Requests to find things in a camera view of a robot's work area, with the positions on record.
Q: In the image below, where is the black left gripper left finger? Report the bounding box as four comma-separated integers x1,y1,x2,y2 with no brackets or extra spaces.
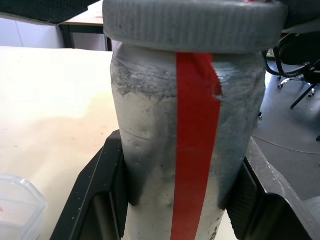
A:
51,129,131,240

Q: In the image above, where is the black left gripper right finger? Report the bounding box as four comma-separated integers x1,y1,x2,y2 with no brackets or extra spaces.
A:
225,136,320,240

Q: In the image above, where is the white jar with red tape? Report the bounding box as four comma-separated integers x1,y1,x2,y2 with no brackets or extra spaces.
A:
109,41,266,240

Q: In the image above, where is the grey ribbed jar lid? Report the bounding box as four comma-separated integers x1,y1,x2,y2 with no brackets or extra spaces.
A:
101,0,289,55

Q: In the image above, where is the clear plastic box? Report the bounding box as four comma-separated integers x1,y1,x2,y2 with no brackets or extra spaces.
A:
0,172,49,240

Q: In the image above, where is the black office chair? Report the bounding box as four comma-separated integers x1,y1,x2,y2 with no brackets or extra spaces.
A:
262,0,320,110

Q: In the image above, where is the black foam panel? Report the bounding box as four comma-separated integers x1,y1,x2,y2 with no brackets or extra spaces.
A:
0,0,105,25

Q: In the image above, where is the white floor cable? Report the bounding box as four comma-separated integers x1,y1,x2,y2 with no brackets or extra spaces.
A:
251,135,320,155

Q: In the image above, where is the wooden desk with black frame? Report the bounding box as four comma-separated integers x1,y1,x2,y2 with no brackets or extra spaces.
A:
57,0,114,52

